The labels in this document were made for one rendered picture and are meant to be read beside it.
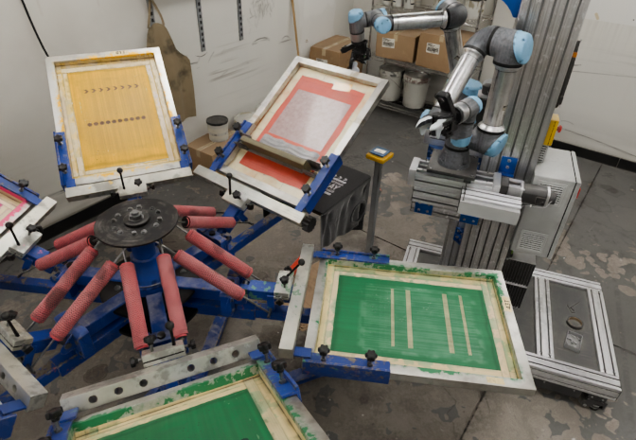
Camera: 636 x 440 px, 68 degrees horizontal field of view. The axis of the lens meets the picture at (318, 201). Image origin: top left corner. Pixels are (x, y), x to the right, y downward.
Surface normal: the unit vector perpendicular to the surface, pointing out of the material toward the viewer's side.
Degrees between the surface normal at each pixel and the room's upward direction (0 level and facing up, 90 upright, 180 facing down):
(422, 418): 0
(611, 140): 90
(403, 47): 90
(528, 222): 90
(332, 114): 32
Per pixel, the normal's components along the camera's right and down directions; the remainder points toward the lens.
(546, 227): -0.34, 0.52
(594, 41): -0.60, 0.44
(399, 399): 0.03, -0.83
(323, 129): -0.29, -0.47
